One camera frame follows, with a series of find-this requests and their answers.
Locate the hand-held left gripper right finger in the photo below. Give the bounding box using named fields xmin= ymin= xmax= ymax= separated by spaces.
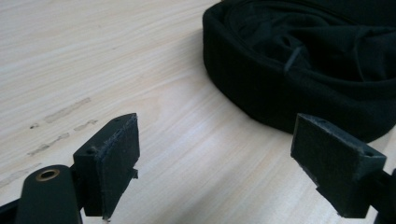
xmin=290 ymin=113 xmax=388 ymax=219

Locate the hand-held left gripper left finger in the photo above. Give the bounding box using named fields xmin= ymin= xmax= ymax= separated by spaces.
xmin=72 ymin=112 xmax=141 ymax=221

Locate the black cloth garment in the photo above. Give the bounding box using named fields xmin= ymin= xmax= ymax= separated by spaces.
xmin=202 ymin=0 xmax=396 ymax=144

